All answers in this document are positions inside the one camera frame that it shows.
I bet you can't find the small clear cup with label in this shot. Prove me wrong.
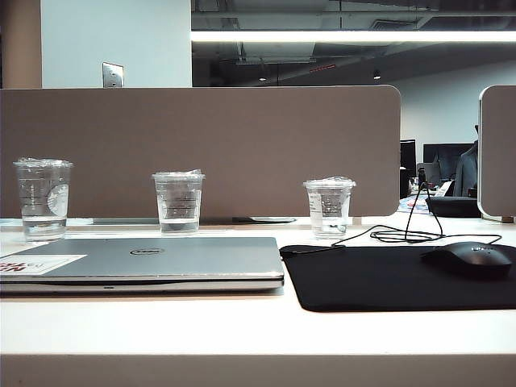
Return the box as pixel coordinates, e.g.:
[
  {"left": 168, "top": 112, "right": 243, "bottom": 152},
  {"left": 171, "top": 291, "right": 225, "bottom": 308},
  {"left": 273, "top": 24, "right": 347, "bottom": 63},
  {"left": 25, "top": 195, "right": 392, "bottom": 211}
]
[{"left": 302, "top": 176, "right": 358, "bottom": 239}]

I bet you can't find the grey jacket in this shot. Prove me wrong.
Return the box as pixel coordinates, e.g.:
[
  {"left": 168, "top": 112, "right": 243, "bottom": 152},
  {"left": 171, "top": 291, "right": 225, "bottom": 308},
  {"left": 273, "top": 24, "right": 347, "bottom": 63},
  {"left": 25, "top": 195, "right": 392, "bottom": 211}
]
[{"left": 455, "top": 124, "right": 481, "bottom": 198}]

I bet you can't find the clear plastic cup with lines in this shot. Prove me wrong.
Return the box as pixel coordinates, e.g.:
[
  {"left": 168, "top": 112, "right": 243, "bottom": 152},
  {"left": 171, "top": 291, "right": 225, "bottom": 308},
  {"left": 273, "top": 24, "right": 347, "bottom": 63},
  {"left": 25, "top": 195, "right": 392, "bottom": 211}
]
[{"left": 152, "top": 169, "right": 206, "bottom": 235}]

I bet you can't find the black soft case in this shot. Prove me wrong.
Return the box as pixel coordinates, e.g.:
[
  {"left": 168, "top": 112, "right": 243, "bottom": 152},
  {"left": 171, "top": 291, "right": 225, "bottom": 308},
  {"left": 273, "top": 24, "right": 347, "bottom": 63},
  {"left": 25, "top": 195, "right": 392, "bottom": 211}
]
[{"left": 425, "top": 195, "right": 481, "bottom": 218}]

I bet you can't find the silver Dell laptop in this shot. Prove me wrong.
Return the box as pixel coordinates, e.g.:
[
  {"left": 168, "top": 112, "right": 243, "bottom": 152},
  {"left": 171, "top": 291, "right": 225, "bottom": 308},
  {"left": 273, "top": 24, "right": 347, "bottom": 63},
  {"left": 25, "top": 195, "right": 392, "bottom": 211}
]
[{"left": 0, "top": 236, "right": 285, "bottom": 298}]

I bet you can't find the black mouse cable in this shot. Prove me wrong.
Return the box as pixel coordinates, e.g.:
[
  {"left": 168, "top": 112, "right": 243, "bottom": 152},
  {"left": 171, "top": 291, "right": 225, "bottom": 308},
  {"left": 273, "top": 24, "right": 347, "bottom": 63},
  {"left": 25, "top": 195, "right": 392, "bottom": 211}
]
[{"left": 331, "top": 187, "right": 505, "bottom": 248}]

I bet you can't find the metal wall plate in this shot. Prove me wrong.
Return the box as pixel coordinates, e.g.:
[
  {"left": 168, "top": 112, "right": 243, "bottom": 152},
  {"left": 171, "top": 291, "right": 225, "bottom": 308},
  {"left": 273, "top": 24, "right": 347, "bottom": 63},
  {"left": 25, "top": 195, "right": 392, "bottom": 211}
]
[{"left": 102, "top": 61, "right": 124, "bottom": 89}]

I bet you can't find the colourful printed paper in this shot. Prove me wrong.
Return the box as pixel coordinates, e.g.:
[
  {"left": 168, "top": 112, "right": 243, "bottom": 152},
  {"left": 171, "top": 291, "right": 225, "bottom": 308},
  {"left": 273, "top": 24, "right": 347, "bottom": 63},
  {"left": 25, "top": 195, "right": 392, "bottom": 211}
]
[{"left": 399, "top": 195, "right": 429, "bottom": 214}]

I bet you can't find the wide brown desk divider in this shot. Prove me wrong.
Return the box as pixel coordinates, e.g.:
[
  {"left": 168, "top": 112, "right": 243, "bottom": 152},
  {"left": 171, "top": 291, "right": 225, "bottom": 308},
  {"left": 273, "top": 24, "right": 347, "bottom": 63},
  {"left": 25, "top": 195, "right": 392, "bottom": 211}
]
[{"left": 0, "top": 84, "right": 402, "bottom": 221}]

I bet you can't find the black mouse pad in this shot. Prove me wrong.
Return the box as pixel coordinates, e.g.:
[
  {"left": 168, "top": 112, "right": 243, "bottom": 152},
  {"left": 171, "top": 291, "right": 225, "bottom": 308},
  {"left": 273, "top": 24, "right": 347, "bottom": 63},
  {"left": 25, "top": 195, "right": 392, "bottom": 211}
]
[{"left": 279, "top": 243, "right": 516, "bottom": 314}]

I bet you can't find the black computer mouse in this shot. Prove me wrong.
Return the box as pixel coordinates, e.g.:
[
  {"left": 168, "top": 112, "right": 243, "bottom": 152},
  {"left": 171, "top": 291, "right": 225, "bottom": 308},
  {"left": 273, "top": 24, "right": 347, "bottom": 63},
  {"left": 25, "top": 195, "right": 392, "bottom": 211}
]
[{"left": 421, "top": 241, "right": 513, "bottom": 279}]

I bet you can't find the white ceiling light strip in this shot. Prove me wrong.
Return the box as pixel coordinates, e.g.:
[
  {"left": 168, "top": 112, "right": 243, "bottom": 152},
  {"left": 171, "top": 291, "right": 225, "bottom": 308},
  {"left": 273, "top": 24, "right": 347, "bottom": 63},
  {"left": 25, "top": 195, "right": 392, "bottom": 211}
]
[{"left": 190, "top": 30, "right": 516, "bottom": 43}]

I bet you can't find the brown divider with white edge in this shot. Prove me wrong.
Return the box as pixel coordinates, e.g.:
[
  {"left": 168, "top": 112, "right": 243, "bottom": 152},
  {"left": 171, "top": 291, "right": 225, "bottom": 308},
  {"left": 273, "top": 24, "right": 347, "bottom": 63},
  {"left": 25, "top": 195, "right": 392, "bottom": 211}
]
[{"left": 477, "top": 84, "right": 516, "bottom": 222}]

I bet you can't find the tall clear cup with logo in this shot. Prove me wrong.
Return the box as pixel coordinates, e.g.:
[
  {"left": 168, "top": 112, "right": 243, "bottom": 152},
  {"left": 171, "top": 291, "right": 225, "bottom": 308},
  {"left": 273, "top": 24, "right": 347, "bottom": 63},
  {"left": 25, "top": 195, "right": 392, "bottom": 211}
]
[{"left": 12, "top": 157, "right": 74, "bottom": 244}]

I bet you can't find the black computer monitor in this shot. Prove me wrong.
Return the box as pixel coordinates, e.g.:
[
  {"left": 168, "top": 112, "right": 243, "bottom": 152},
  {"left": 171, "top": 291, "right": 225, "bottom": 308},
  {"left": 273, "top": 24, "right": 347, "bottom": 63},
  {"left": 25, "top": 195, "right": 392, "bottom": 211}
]
[
  {"left": 400, "top": 139, "right": 417, "bottom": 177},
  {"left": 422, "top": 143, "right": 476, "bottom": 167}
]

